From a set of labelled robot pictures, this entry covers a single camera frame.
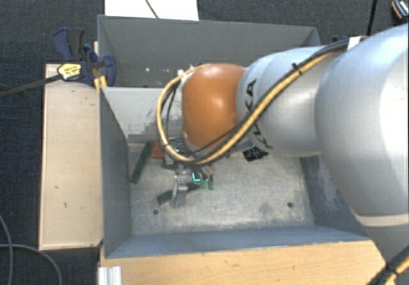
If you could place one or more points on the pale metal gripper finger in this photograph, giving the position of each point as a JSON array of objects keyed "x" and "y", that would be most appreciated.
[
  {"x": 176, "y": 195},
  {"x": 183, "y": 195}
]

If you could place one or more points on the dark green flat block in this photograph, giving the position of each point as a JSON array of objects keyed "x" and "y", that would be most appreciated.
[
  {"x": 164, "y": 197},
  {"x": 141, "y": 162}
]

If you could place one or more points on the red-brown flat block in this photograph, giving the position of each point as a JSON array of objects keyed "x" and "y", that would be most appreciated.
[{"x": 158, "y": 151}]

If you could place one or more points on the grey metal bin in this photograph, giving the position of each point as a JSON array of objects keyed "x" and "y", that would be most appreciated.
[{"x": 243, "y": 200}]

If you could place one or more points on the pale wood flat board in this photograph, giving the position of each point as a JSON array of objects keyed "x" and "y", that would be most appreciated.
[{"x": 72, "y": 162}]

